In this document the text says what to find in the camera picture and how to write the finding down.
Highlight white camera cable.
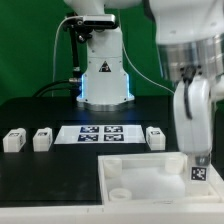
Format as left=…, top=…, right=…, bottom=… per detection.
left=50, top=15, right=83, bottom=98

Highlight white square table top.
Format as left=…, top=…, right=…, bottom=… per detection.
left=98, top=152, right=224, bottom=204

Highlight white L-shaped obstacle fence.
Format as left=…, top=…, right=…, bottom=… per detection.
left=0, top=202, right=224, bottom=224

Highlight black camera stand pole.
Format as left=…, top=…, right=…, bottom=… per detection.
left=69, top=27, right=81, bottom=100

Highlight black camera on stand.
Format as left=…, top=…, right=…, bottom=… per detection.
left=63, top=14, right=118, bottom=33

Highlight black base cables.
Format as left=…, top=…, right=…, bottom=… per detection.
left=31, top=79, right=81, bottom=98

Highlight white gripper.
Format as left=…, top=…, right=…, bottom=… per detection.
left=173, top=76, right=213, bottom=166

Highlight sheet with four markers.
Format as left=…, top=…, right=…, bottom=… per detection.
left=55, top=125, right=145, bottom=144

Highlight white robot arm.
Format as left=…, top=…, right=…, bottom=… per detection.
left=63, top=0, right=224, bottom=166

